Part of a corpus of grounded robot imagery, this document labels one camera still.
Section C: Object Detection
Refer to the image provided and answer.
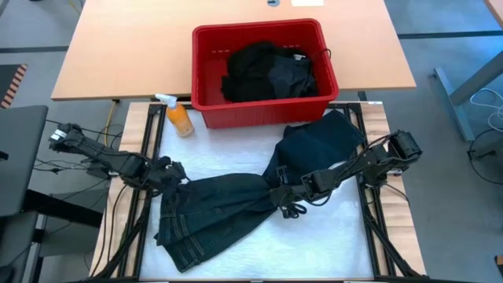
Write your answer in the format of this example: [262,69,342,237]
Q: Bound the white floor cable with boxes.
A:
[469,88,503,133]

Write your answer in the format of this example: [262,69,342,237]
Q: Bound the black stand base bar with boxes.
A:
[22,189,104,229]

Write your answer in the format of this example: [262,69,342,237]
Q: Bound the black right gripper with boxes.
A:
[270,165,315,209]

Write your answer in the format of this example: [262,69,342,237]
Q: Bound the grey metal desk leg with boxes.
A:
[433,50,503,142]

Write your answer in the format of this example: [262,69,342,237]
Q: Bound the dark grey cloth garment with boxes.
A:
[269,49,318,99]

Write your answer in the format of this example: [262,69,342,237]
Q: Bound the orange spray bottle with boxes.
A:
[155,93,196,138]

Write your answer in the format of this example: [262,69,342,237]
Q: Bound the thin black floor cables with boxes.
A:
[33,117,125,176]

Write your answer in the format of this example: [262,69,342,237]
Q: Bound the light wooden desk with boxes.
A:
[485,0,503,28]
[50,0,417,101]

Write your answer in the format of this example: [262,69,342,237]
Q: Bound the grey chair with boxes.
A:
[0,105,49,283]

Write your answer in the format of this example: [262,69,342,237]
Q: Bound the red plastic bin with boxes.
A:
[191,17,340,130]

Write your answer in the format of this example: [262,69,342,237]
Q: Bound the yellow floor cable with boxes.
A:
[103,101,117,153]

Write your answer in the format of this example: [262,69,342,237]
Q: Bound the dark blue denim jeans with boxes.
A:
[153,109,366,274]

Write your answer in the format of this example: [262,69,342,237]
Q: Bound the striped edge floor mat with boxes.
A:
[0,64,28,110]

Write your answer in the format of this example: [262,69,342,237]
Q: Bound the black cloth garment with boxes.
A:
[221,41,278,103]

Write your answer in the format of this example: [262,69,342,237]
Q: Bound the black looped floor cable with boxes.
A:
[466,129,503,194]

